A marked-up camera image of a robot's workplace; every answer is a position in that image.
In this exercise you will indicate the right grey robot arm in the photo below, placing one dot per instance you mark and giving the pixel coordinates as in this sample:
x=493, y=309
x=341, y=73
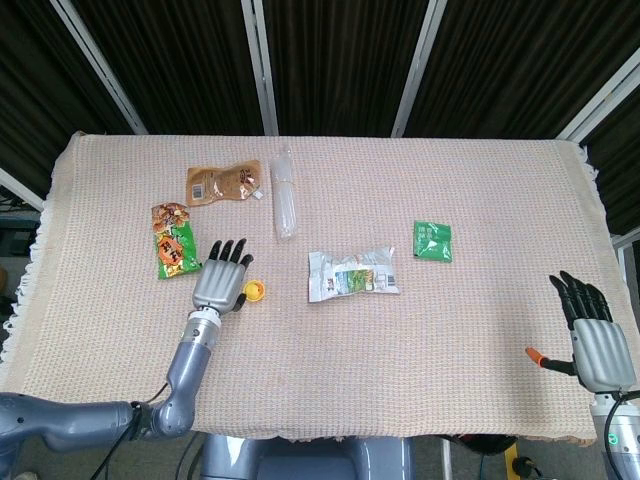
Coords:
x=627, y=440

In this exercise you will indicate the beige woven tablecloth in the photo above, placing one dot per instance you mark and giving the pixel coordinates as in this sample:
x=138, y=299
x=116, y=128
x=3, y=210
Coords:
x=375, y=340

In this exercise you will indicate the white crumpled snack bag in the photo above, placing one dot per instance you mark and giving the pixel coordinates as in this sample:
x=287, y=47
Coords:
x=350, y=277

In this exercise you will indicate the brown spout pouch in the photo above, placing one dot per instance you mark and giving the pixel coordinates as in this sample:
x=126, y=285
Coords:
x=222, y=184

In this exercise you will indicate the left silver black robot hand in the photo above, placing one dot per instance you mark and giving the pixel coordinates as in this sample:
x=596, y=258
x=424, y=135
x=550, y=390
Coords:
x=217, y=285

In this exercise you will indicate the small green sachet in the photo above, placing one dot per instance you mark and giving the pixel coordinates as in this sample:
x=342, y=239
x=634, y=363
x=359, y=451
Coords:
x=432, y=241

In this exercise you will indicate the dark pleated curtain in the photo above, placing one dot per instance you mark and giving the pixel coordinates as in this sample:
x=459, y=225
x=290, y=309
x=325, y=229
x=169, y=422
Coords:
x=345, y=60

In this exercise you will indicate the yellow bottle cap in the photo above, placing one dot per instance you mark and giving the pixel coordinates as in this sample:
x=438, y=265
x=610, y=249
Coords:
x=256, y=296

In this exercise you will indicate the white frame post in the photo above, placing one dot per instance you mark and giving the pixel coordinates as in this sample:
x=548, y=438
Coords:
x=417, y=70
x=100, y=70
x=600, y=95
x=20, y=187
x=261, y=65

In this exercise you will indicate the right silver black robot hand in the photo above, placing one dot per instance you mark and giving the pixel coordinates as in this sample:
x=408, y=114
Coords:
x=600, y=350

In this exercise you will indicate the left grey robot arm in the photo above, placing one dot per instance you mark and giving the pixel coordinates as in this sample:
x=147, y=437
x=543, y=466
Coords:
x=187, y=370

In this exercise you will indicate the green orange snack bag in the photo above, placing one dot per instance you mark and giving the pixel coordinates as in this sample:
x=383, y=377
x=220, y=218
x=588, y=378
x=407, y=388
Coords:
x=173, y=242

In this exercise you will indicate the clear plastic bottle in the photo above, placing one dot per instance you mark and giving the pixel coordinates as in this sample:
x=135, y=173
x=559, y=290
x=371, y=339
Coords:
x=284, y=200

